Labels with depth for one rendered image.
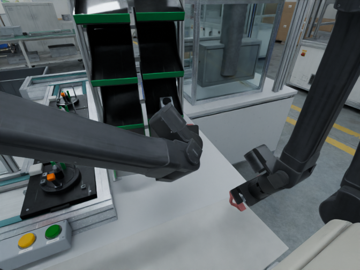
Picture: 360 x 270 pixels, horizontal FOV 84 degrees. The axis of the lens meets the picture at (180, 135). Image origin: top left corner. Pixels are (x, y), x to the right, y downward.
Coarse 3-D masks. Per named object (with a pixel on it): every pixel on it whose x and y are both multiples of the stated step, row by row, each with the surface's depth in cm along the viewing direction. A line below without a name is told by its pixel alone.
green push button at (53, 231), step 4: (56, 224) 63; (48, 228) 62; (52, 228) 62; (56, 228) 62; (60, 228) 63; (48, 232) 61; (52, 232) 61; (56, 232) 61; (48, 236) 60; (52, 236) 60
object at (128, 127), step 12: (132, 84) 79; (108, 96) 75; (120, 96) 75; (132, 96) 76; (108, 108) 72; (120, 108) 72; (132, 108) 73; (108, 120) 69; (120, 120) 70; (132, 120) 70
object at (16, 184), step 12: (0, 180) 81; (12, 180) 81; (24, 180) 82; (0, 192) 80; (12, 192) 80; (0, 204) 76; (12, 204) 76; (0, 216) 71; (12, 216) 71; (36, 216) 68; (0, 228) 65
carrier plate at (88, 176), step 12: (48, 168) 84; (84, 168) 84; (36, 180) 78; (84, 180) 78; (36, 192) 73; (72, 192) 73; (84, 192) 73; (96, 192) 75; (24, 204) 69; (36, 204) 69; (48, 204) 69; (60, 204) 69; (72, 204) 71; (24, 216) 66
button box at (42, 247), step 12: (12, 240) 60; (36, 240) 60; (48, 240) 60; (60, 240) 60; (0, 252) 57; (12, 252) 57; (24, 252) 57; (36, 252) 59; (48, 252) 61; (0, 264) 56; (12, 264) 58; (24, 264) 60
